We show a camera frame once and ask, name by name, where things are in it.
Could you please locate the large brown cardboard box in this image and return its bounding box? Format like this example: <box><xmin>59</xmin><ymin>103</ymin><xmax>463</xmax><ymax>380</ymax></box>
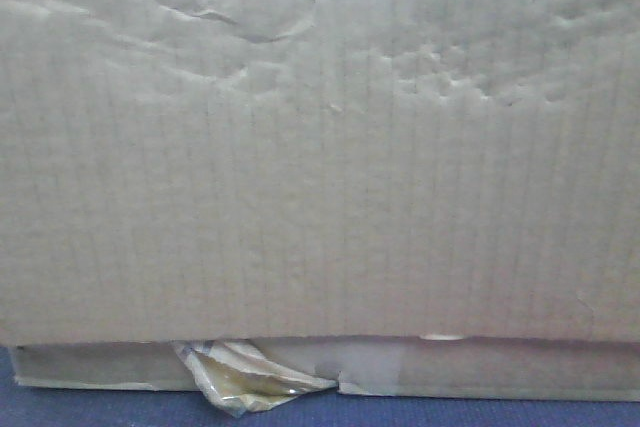
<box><xmin>1</xmin><ymin>0</ymin><xmax>639</xmax><ymax>401</ymax></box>

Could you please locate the peeling clear packing tape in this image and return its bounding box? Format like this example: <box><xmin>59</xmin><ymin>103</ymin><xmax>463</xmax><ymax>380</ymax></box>
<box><xmin>171</xmin><ymin>340</ymin><xmax>338</xmax><ymax>418</ymax></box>

